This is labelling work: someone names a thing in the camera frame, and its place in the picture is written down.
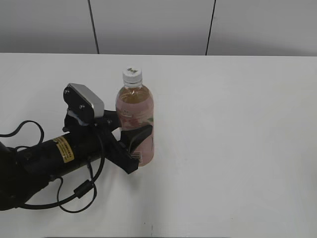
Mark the white bottle cap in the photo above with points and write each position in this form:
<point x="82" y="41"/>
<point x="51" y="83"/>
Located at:
<point x="132" y="75"/>

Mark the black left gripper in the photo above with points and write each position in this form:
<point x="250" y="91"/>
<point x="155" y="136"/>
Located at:
<point x="96" y="141"/>

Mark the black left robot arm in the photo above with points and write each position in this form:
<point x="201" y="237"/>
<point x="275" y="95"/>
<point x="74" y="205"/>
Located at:
<point x="26" y="170"/>

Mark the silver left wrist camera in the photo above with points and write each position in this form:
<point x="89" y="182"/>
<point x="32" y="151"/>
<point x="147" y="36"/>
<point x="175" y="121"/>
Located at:
<point x="83" y="104"/>

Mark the pink label tea bottle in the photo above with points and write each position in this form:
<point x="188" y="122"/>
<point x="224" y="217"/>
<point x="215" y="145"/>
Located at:
<point x="135" y="109"/>

